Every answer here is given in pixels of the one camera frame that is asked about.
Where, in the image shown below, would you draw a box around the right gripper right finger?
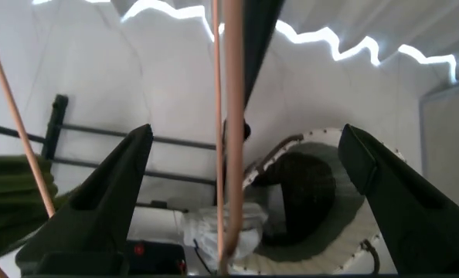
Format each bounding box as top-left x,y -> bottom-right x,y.
337,123 -> 459,276

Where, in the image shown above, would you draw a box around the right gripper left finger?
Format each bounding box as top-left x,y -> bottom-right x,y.
15,123 -> 155,276

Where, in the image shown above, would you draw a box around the green long-sleeved shirt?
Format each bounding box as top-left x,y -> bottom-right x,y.
0,154 -> 76,259

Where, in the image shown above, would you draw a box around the white laundry basket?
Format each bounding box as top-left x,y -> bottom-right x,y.
229,127 -> 408,276

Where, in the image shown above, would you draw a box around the black clothes rack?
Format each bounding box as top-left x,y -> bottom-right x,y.
0,0 -> 287,214

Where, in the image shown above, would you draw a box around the pale grey shorts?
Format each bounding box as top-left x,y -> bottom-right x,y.
181,202 -> 270,271

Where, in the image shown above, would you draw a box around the white curtain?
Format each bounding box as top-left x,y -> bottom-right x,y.
109,0 -> 459,84

